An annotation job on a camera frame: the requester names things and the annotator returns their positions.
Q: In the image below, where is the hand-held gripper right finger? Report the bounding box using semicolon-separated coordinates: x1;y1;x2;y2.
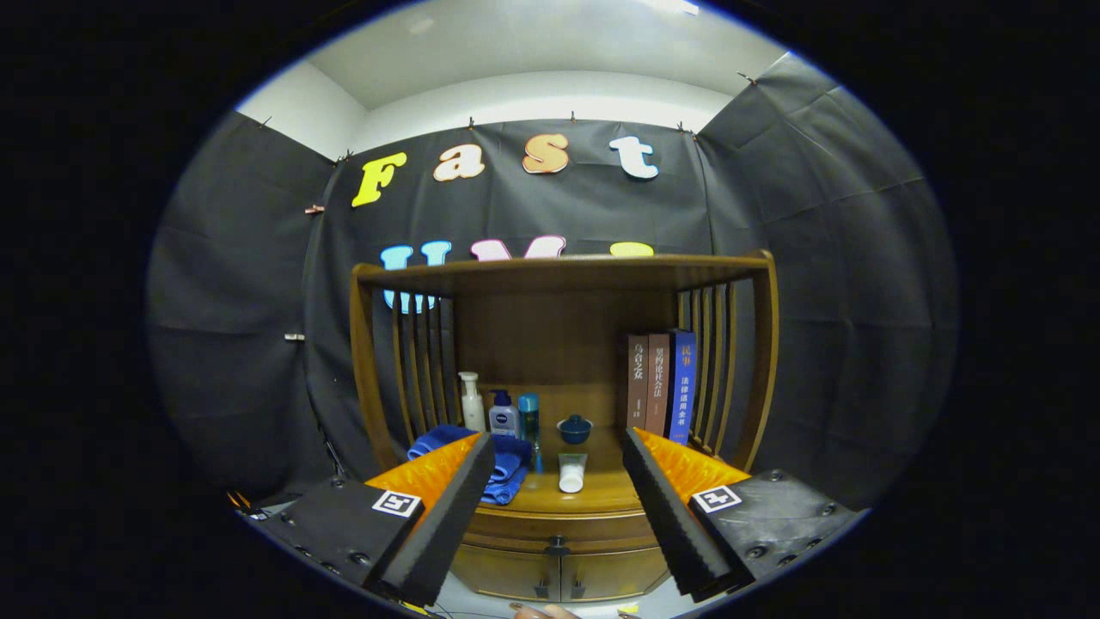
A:
620;427;865;603

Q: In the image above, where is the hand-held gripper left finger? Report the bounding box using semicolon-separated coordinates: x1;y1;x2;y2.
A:
236;432;498;607

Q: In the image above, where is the wooden drawer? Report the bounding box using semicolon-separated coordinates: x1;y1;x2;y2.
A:
468;507;667;551

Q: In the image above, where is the wooden cabinet door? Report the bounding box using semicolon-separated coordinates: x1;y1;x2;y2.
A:
559;547;671;601
451;543;561;603

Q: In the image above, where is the wooden countertop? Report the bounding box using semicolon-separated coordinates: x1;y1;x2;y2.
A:
408;426;645;517

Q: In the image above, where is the wooden cabinet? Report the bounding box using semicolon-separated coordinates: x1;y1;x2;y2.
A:
349;249;781;603

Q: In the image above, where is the blue towel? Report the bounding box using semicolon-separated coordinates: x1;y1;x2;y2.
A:
406;424;534;506

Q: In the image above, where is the white bottle blue pump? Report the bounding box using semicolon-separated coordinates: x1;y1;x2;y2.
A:
488;389;520;439

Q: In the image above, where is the blue book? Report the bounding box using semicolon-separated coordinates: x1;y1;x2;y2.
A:
669;329;698;445

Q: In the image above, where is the reddish brown book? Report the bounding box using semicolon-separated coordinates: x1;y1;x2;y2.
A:
646;333;672;438

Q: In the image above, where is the dark brown book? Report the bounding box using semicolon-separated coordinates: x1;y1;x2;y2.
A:
626;334;651;431

